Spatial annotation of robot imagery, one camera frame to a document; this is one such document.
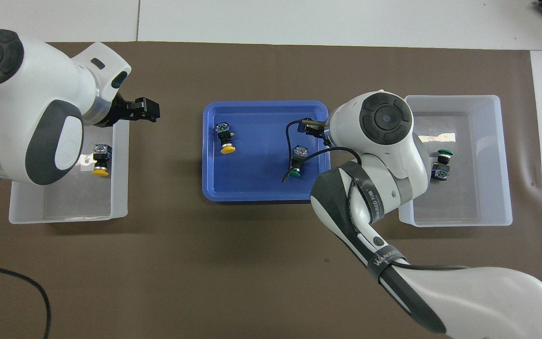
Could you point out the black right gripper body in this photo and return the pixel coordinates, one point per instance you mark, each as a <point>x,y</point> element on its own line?
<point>325,135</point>

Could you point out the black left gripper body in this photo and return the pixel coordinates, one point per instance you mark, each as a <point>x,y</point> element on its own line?
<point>118,113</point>

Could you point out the green push button switch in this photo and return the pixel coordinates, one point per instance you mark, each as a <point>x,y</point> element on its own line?
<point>301,151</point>
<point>442,173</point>

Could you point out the yellow push button switch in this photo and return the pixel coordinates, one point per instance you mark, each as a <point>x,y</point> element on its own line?
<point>101,157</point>
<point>225,136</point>

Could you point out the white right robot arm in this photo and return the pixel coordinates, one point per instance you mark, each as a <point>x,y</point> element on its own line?
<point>393,155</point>

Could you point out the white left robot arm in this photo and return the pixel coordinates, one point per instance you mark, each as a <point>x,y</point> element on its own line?
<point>26,84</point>

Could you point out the blue plastic tray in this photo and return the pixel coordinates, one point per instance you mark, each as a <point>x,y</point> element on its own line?
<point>261,174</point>

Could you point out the translucent white plastic box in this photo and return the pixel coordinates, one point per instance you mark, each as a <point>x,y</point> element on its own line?
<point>78,202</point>
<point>478,197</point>

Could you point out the brown paper table mat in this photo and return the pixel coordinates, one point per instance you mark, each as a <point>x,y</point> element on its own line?
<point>252,259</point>

